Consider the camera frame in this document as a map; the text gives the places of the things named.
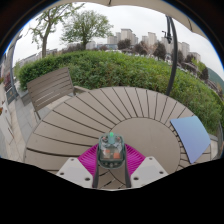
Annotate slatted wooden chair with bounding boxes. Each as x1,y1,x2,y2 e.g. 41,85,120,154
26,66,90,122

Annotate beige parasol canopy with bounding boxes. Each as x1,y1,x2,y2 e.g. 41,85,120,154
49,0,208,40

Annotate green hedge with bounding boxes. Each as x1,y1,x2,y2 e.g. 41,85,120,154
18,49,224,135

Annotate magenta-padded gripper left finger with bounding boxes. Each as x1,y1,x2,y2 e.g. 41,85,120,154
55,143,101,190

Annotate bushy round tree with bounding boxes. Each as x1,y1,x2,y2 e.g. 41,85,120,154
60,9,114,51

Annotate transparent green computer mouse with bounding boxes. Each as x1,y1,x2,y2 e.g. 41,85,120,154
96,131,128,170

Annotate dark parasol pole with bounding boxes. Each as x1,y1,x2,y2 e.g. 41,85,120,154
161,14,180,98

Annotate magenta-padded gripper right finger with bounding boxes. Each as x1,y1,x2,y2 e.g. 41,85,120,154
123,143,170,189

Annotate thin leaning tree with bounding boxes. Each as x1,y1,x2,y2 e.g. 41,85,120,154
29,2,86,60

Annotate blue mouse pad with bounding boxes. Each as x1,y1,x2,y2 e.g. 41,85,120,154
169,115,212,164

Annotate distant high-rise buildings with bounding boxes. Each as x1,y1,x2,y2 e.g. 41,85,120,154
106,28,203,65

